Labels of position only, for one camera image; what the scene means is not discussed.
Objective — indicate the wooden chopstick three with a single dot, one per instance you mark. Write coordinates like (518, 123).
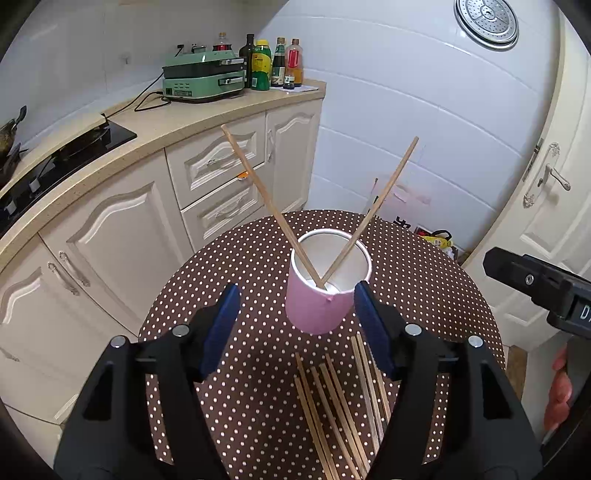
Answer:
(335, 429)

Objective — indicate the dark sauce bottle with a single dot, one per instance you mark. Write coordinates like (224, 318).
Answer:
(279, 63)

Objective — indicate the chopstick in cup left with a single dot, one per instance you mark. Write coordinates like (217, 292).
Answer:
(268, 201)

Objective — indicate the red label oil bottle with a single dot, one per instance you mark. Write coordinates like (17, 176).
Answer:
(294, 76)

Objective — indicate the chopstick in cup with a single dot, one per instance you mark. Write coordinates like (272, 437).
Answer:
(268, 201)
(376, 206)

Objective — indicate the green electric cooker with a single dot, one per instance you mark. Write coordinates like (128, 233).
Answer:
(203, 76)

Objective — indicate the black gas stove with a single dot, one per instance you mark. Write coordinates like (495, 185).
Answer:
(57, 167)

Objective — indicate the wooden chopstick four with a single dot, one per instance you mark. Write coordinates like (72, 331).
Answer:
(342, 416)

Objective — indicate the dark glass bottle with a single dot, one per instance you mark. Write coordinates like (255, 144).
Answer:
(246, 53)

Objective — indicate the wooden chopstick seven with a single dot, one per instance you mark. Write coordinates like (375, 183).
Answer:
(373, 397)

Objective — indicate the wooden chopstick one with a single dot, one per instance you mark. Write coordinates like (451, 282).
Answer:
(311, 426)

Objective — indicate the cream kitchen cabinet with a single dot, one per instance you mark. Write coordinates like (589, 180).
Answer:
(94, 270)

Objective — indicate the brown polka dot tablecloth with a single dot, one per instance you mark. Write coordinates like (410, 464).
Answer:
(250, 402)

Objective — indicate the green yellow bottle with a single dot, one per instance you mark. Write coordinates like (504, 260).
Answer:
(261, 65)

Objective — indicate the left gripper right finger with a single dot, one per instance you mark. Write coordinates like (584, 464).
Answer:
(456, 415)

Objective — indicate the wooden chopstick two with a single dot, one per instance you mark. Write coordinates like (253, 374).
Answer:
(316, 416)

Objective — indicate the white door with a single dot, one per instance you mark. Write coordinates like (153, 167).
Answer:
(548, 215)

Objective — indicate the silver door handle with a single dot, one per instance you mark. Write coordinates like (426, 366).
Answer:
(546, 174)

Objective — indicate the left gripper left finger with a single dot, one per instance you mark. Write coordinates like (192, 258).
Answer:
(107, 434)

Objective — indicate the black wok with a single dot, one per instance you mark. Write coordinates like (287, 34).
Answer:
(10, 153)

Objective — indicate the wooden chopstick eight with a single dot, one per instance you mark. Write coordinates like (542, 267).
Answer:
(383, 393)

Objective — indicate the right hand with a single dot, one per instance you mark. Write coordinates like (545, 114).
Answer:
(557, 409)

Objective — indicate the yellow bag on floor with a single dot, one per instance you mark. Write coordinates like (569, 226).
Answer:
(440, 238)

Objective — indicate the chopstick in cup right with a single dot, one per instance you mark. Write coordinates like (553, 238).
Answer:
(376, 206)

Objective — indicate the beige countertop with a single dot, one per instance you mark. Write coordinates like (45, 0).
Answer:
(155, 130)

